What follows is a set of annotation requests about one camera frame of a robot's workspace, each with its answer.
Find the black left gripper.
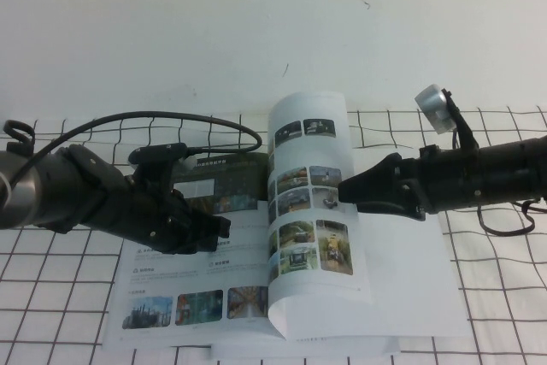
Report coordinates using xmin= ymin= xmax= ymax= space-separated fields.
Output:
xmin=91 ymin=167 xmax=233 ymax=256

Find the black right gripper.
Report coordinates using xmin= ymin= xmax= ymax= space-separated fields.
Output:
xmin=338 ymin=144 xmax=486 ymax=223

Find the glossy product brochure book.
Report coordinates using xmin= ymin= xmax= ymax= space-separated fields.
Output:
xmin=102 ymin=90 xmax=471 ymax=345

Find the white black-grid checkered tablecloth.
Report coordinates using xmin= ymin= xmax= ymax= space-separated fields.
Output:
xmin=0 ymin=107 xmax=547 ymax=365

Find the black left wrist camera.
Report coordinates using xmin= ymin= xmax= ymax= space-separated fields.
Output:
xmin=129 ymin=142 xmax=198 ymax=173

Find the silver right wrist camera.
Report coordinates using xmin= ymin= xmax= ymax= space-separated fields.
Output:
xmin=414 ymin=84 xmax=480 ymax=156

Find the black left camera cable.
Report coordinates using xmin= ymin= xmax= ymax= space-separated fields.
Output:
xmin=0 ymin=109 xmax=263 ymax=195

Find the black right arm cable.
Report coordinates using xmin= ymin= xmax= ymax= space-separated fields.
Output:
xmin=476 ymin=197 xmax=547 ymax=238

